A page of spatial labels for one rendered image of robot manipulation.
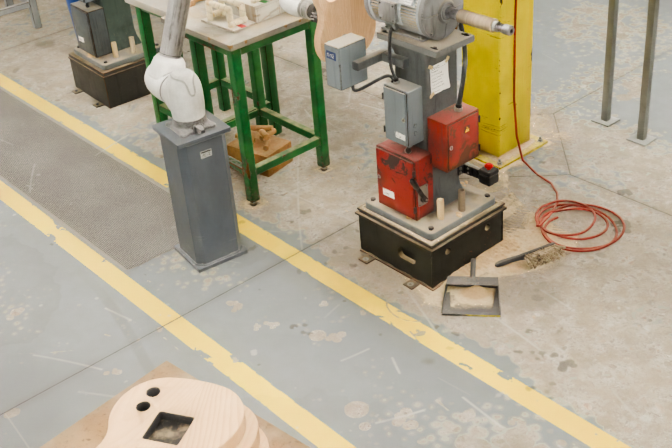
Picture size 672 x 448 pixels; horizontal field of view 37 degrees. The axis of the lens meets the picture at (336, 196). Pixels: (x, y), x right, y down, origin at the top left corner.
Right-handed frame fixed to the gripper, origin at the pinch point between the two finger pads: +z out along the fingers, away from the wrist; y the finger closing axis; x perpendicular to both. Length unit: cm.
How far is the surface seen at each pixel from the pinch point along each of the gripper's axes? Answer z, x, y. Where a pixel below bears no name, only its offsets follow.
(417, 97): 52, -20, 6
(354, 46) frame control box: 27.8, 1.7, 17.4
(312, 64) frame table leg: -52, -46, -21
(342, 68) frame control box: 27.8, -5.5, 25.4
